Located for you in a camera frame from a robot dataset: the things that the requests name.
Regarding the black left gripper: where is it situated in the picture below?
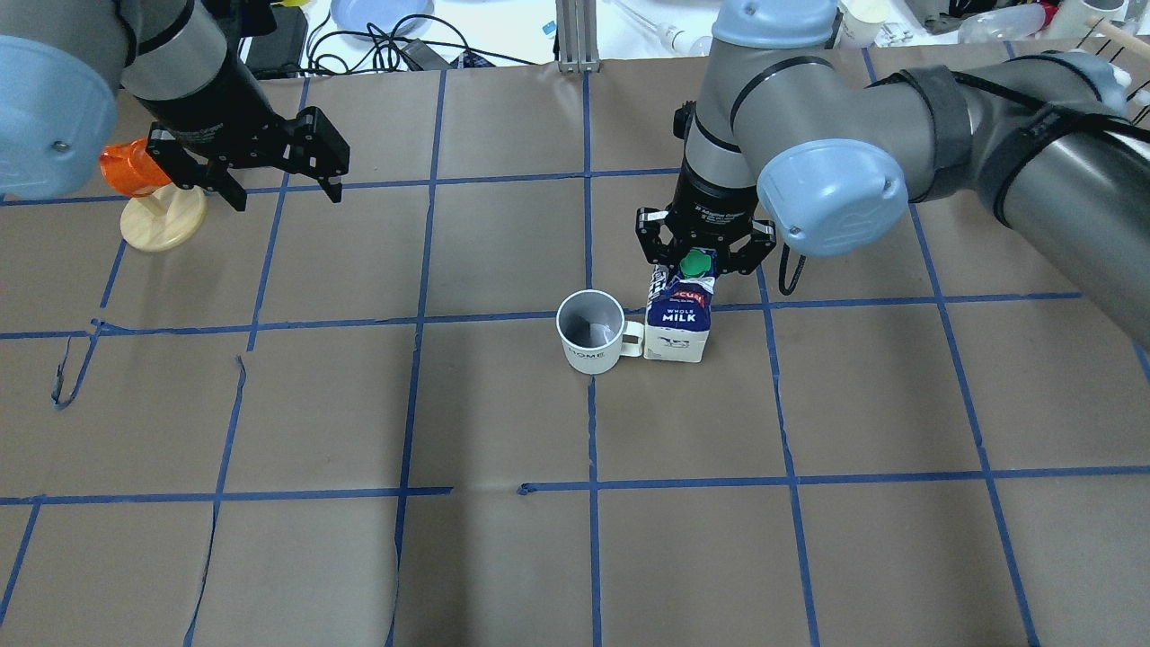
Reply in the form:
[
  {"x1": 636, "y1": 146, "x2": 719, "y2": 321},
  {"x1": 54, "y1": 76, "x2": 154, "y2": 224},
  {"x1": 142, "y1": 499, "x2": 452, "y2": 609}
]
[{"x1": 144, "y1": 54, "x2": 350, "y2": 211}]

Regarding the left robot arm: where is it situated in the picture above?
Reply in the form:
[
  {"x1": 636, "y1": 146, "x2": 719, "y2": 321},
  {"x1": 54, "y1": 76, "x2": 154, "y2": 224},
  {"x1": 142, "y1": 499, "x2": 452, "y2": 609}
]
[{"x1": 1, "y1": 1, "x2": 350, "y2": 210}]

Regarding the black power adapter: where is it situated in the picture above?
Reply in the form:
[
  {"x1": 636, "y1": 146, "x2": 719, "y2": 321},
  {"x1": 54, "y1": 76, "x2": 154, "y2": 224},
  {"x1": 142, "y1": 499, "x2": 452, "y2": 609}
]
[{"x1": 245, "y1": 5, "x2": 308, "y2": 79}]

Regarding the orange mug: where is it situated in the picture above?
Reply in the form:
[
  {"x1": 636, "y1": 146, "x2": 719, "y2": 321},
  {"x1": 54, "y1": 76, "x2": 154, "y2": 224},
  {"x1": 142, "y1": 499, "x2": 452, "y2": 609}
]
[{"x1": 98, "y1": 137, "x2": 173, "y2": 198}]

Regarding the paper cup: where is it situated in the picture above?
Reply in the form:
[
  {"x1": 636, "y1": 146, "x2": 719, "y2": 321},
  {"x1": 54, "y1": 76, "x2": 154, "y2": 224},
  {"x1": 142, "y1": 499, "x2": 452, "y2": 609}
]
[{"x1": 836, "y1": 0, "x2": 890, "y2": 49}]

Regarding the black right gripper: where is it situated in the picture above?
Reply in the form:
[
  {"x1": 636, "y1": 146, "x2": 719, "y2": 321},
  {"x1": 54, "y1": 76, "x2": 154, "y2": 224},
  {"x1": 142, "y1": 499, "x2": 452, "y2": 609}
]
[{"x1": 635, "y1": 161, "x2": 777, "y2": 275}]

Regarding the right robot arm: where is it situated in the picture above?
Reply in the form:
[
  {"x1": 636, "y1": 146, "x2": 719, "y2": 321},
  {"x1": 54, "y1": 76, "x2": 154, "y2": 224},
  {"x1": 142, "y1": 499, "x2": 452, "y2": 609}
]
[{"x1": 635, "y1": 1, "x2": 1149, "y2": 347}]

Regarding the blue white milk carton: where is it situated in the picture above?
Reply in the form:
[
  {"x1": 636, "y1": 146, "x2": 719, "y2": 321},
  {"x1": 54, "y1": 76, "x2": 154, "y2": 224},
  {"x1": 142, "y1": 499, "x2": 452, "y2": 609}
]
[{"x1": 643, "y1": 247, "x2": 716, "y2": 363}]

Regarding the white ribbed mug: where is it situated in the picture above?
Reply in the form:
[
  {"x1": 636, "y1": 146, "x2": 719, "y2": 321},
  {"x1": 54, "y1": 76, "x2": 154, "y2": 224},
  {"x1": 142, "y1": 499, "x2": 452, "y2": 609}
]
[{"x1": 555, "y1": 288, "x2": 644, "y2": 376}]

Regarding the aluminium frame post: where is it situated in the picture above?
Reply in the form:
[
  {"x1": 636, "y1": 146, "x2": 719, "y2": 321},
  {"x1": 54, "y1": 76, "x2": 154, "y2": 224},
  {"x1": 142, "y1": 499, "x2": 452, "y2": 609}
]
[{"x1": 554, "y1": 0, "x2": 601, "y2": 74}]

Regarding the blue plate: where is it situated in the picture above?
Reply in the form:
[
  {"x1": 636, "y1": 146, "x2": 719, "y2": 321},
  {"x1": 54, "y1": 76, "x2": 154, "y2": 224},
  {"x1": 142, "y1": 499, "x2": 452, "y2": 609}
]
[{"x1": 330, "y1": 0, "x2": 434, "y2": 33}]

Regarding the white light bulb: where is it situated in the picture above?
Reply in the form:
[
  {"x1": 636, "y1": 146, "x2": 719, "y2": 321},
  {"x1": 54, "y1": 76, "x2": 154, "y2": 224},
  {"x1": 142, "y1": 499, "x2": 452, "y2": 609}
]
[{"x1": 656, "y1": 23, "x2": 713, "y2": 57}]

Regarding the wooden mug tree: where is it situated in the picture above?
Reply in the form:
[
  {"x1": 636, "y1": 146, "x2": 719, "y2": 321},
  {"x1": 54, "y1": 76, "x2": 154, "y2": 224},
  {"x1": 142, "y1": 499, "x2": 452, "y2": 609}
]
[{"x1": 118, "y1": 184, "x2": 207, "y2": 253}]

